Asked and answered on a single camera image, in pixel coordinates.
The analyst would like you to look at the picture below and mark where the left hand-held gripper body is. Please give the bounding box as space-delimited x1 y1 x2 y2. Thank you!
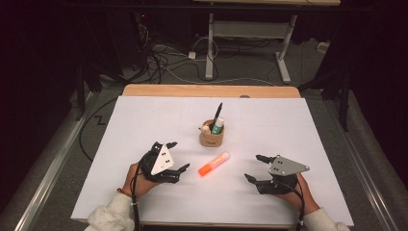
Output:
139 141 181 185

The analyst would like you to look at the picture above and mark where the person's right hand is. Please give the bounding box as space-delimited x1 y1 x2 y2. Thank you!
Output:
274 172 320 216

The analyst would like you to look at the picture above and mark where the thin black floor cable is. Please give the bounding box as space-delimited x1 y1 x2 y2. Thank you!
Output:
78 96 120 163

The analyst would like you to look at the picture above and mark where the person's left hand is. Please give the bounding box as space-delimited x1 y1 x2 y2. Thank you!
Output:
120 162 159 199

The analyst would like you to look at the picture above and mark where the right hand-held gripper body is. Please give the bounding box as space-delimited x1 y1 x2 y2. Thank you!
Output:
255 154 311 195

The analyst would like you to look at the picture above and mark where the right hand-held gripper black cable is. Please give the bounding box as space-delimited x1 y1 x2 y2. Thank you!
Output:
277 181 306 231

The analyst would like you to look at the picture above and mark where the green and white glue stick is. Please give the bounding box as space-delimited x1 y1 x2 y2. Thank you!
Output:
211 116 225 136

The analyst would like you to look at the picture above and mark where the tangle of black floor cables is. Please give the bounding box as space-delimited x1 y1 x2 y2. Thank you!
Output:
133 13 211 85

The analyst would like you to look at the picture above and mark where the black pen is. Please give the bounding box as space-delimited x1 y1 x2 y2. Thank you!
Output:
210 102 224 131

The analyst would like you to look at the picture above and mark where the brown pen holder cup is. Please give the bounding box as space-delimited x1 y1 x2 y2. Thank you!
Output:
198 118 225 148

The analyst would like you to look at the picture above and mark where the hand-held gripper black cable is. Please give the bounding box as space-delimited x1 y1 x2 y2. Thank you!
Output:
130 162 142 231
277 181 306 231

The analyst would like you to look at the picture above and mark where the large white table sheet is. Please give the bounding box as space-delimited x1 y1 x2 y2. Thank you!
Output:
70 95 355 227

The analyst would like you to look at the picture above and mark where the left hand-held gripper black cable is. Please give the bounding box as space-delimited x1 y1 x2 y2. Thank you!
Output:
130 162 142 231

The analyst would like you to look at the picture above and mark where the orange highlighter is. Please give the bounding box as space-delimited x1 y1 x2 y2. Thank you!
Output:
197 151 231 178

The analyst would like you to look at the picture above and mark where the white power strip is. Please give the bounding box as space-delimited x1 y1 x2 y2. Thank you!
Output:
316 40 331 54

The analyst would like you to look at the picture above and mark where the aluminium floor rail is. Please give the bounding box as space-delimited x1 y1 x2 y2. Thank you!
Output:
325 98 400 231
13 91 99 231

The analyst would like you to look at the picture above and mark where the white floor cable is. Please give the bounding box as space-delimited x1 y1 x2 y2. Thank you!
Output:
165 66 277 88

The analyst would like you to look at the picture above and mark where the black metal stand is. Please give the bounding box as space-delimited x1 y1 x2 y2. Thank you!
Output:
297 68 351 133
74 61 105 122

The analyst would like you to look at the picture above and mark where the white metal desk frame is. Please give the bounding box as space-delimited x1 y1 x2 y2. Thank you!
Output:
192 0 342 85

